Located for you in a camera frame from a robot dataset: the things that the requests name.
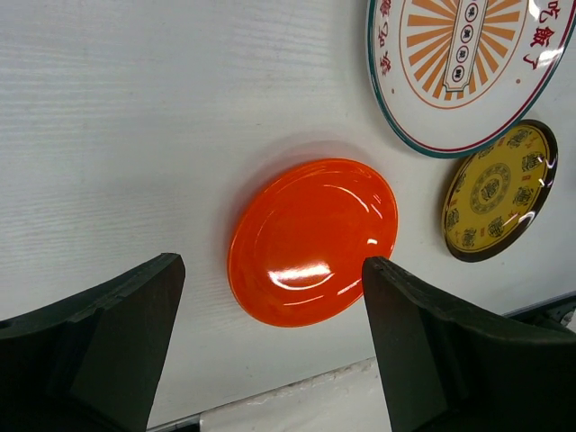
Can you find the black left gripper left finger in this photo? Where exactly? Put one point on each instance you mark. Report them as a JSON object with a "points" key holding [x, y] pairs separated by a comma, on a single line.
{"points": [[92, 362]]}

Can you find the yellow patterned dark-rimmed plate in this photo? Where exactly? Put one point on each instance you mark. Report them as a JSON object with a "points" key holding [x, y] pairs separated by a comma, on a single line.
{"points": [[497, 192]]}

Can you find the white plate orange sunburst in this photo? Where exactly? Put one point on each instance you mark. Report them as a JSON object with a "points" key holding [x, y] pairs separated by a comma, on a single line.
{"points": [[451, 77]]}

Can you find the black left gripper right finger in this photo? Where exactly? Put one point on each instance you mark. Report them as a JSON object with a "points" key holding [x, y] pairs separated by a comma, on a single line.
{"points": [[449, 365]]}

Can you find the orange plastic plate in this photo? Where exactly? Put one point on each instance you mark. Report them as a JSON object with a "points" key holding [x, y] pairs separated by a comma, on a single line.
{"points": [[296, 252]]}

